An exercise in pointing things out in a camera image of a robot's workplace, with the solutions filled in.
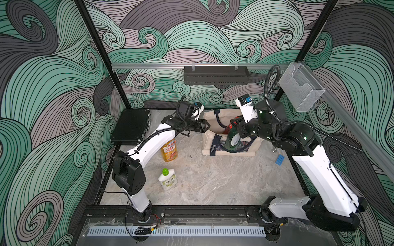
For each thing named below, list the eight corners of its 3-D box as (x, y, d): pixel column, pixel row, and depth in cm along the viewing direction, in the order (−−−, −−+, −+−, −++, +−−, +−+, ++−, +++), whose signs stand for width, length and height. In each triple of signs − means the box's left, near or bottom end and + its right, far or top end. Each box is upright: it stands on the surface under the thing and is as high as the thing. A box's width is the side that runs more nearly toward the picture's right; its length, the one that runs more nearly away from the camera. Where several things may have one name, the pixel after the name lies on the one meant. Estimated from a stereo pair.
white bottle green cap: (164, 190, 83) (158, 179, 69) (164, 181, 86) (158, 168, 72) (177, 188, 83) (174, 176, 70) (176, 179, 87) (173, 166, 73)
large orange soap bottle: (167, 164, 93) (162, 150, 79) (165, 161, 94) (160, 146, 80) (179, 156, 96) (177, 141, 82) (177, 153, 98) (174, 138, 84)
